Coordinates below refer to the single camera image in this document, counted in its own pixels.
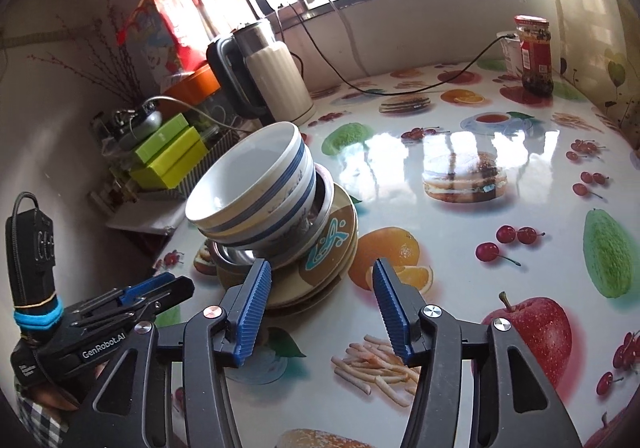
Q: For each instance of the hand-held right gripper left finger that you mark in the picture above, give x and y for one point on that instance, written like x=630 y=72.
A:
x=255 y=308

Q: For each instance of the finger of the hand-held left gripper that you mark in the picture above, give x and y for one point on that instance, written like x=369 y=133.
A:
x=175 y=290
x=145 y=287

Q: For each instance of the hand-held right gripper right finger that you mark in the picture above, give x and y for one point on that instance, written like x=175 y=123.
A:
x=390 y=313

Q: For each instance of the stainless steel bowl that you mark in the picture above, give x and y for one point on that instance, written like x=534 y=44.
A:
x=235 y=256

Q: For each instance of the large blue-striped white bowl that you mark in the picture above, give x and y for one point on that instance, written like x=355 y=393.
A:
x=280 y=228

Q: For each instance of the small blue-striped white bowl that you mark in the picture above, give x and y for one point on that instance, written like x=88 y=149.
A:
x=240 y=178

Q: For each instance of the person's left forearm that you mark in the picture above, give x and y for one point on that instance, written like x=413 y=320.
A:
x=37 y=425

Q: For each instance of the person's left hand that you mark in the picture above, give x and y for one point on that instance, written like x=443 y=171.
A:
x=65 y=390

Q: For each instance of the white side shelf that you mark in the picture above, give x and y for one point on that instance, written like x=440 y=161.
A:
x=145 y=218

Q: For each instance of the lime green box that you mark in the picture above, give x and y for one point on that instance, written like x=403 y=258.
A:
x=165 y=174
x=177 y=153

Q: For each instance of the grey ribbed basket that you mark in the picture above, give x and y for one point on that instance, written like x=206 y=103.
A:
x=220 y=148

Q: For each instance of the olive green box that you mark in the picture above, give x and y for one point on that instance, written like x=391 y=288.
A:
x=160 y=135

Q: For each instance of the grey metal gadget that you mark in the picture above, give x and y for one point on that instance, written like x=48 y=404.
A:
x=137 y=122

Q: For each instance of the orange box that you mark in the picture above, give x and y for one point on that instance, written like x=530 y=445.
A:
x=192 y=84

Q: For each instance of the dried branches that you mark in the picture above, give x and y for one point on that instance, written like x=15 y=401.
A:
x=100 y=63

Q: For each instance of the white electric kettle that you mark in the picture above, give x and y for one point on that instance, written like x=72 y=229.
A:
x=277 y=78

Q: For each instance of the red colourful gift bag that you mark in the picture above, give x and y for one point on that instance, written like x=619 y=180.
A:
x=160 y=28

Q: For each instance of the red-labelled sauce jar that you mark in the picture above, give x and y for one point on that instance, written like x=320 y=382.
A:
x=535 y=53

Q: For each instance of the black power adapter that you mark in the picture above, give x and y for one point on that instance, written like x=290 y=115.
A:
x=262 y=3

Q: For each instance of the heart-print cream curtain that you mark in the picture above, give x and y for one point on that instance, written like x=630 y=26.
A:
x=600 y=28

